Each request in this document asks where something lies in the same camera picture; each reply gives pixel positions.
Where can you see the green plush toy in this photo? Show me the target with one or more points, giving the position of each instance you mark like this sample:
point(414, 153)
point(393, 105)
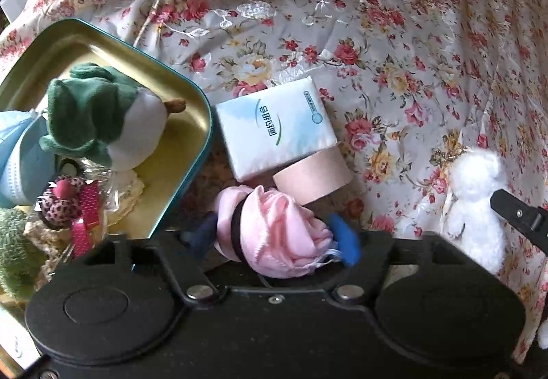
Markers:
point(85, 105)

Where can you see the blue face mask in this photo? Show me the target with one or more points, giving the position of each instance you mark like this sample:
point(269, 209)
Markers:
point(21, 156)

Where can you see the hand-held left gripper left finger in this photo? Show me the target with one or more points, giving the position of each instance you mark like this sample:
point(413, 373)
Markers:
point(204, 230)

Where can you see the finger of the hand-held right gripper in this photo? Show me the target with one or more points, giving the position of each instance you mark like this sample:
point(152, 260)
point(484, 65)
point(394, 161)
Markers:
point(522, 216)

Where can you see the floral bedspread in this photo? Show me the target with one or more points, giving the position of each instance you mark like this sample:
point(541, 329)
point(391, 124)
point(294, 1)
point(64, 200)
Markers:
point(385, 19)

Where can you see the beige tape roll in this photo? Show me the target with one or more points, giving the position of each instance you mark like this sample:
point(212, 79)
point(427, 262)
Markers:
point(312, 177)

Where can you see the green knitted scrubber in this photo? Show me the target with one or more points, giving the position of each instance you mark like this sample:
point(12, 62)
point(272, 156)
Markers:
point(17, 250)

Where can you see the pink leopard hair bow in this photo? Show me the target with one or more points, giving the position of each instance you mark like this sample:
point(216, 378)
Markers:
point(64, 199)

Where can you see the white tissue pack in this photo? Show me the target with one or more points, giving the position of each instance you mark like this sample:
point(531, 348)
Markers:
point(274, 126)

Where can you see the pink cloth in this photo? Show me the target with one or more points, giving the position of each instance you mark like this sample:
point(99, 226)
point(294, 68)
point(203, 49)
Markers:
point(278, 225)

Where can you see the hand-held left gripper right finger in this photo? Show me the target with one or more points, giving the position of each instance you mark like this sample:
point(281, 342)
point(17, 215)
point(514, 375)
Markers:
point(346, 238)

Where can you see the teal and gold tin box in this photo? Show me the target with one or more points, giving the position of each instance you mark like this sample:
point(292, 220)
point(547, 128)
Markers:
point(171, 173)

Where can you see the white plush bear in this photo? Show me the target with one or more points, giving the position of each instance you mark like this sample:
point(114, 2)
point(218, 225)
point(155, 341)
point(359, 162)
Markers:
point(475, 199)

